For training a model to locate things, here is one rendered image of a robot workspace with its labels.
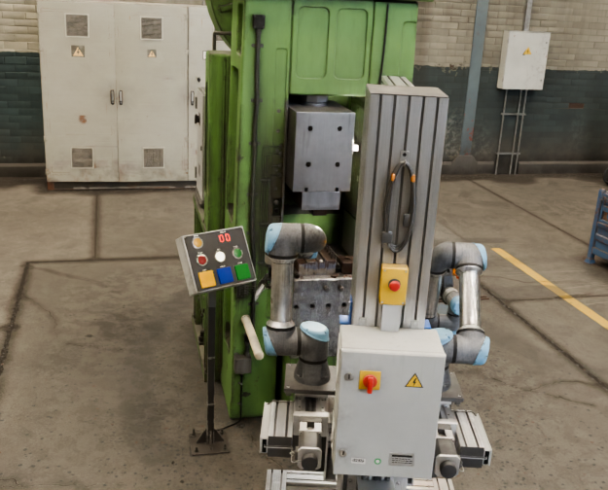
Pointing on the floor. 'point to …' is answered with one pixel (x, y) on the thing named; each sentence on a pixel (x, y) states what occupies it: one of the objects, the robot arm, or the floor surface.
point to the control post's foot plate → (208, 443)
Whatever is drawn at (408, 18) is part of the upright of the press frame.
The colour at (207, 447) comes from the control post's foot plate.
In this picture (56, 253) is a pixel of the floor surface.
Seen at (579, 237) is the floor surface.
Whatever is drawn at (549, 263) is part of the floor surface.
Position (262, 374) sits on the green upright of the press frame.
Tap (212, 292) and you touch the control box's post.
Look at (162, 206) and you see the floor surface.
